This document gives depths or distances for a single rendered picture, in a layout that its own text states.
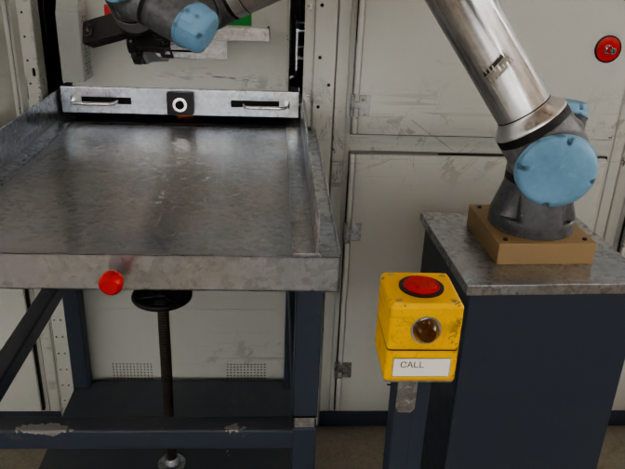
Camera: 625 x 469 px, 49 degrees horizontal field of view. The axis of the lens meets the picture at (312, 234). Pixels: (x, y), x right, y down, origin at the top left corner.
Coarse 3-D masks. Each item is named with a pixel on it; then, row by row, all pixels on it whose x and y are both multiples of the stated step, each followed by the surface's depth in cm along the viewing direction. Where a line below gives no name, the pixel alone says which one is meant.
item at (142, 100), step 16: (64, 96) 154; (96, 96) 154; (112, 96) 155; (128, 96) 155; (144, 96) 155; (160, 96) 155; (208, 96) 156; (224, 96) 156; (240, 96) 156; (256, 96) 156; (272, 96) 156; (288, 96) 157; (64, 112) 156; (96, 112) 156; (112, 112) 156; (128, 112) 156; (144, 112) 156; (160, 112) 157; (208, 112) 157; (224, 112) 157; (240, 112) 157; (256, 112) 158; (272, 112) 158; (288, 112) 158
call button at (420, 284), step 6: (414, 276) 76; (420, 276) 76; (426, 276) 76; (408, 282) 75; (414, 282) 75; (420, 282) 75; (426, 282) 75; (432, 282) 75; (408, 288) 74; (414, 288) 74; (420, 288) 74; (426, 288) 74; (432, 288) 74; (438, 288) 75
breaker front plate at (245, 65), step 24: (96, 0) 147; (288, 0) 149; (264, 24) 151; (96, 48) 151; (120, 48) 152; (216, 48) 152; (240, 48) 153; (264, 48) 153; (96, 72) 153; (120, 72) 154; (144, 72) 154; (168, 72) 154; (192, 72) 154; (216, 72) 155; (240, 72) 155; (264, 72) 155
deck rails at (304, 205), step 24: (48, 96) 148; (24, 120) 134; (48, 120) 148; (0, 144) 122; (24, 144) 134; (288, 144) 143; (0, 168) 122; (288, 168) 128; (312, 168) 108; (312, 192) 104; (312, 216) 103; (312, 240) 98
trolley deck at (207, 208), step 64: (128, 128) 152; (192, 128) 154; (0, 192) 113; (64, 192) 114; (128, 192) 115; (192, 192) 116; (256, 192) 117; (320, 192) 118; (0, 256) 92; (64, 256) 92; (128, 256) 93; (192, 256) 93; (256, 256) 94; (320, 256) 94
